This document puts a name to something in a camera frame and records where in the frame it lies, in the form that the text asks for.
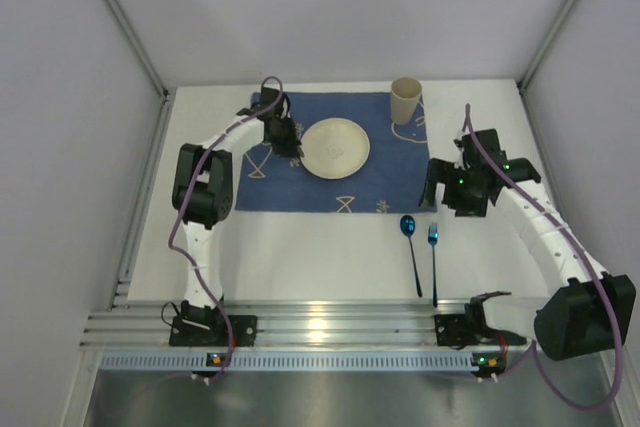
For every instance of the aluminium frame rail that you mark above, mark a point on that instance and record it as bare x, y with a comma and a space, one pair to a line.
318, 324

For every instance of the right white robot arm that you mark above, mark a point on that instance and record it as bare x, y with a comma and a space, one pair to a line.
587, 309

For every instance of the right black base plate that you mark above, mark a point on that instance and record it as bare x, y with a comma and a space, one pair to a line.
455, 331

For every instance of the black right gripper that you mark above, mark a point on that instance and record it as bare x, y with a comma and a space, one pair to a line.
445, 179

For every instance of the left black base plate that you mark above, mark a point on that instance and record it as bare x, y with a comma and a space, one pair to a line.
187, 333

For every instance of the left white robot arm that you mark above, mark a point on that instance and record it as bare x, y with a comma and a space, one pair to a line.
203, 194

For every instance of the blue metal fork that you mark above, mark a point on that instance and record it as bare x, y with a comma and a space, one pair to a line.
433, 237

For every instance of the slotted grey cable duct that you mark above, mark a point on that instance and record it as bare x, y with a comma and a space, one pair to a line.
299, 361

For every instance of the dark blue spoon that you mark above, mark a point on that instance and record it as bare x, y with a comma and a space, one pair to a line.
408, 227

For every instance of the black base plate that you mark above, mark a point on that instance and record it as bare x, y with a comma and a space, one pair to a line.
455, 331
187, 333

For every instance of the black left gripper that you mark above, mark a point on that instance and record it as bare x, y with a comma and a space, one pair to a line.
285, 142

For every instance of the cream round plate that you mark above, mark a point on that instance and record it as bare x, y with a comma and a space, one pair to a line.
335, 148

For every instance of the beige cup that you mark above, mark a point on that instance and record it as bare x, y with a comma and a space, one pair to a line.
405, 94

